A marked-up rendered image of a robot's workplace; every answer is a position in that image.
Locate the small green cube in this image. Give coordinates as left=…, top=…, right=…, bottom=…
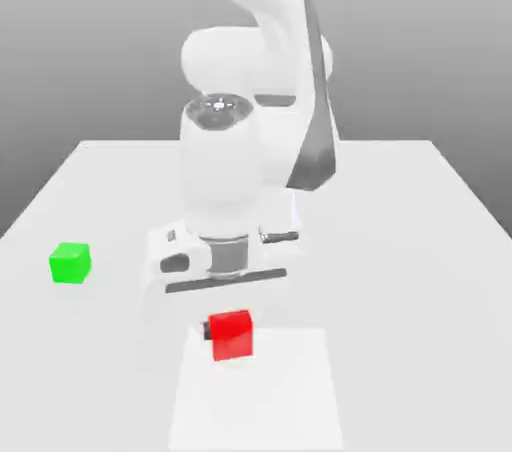
left=48, top=242, right=93, bottom=285

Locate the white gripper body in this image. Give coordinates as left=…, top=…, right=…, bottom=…
left=144, top=267, right=291, bottom=322

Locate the small red cube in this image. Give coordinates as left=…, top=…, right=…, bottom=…
left=208, top=309, right=255, bottom=363

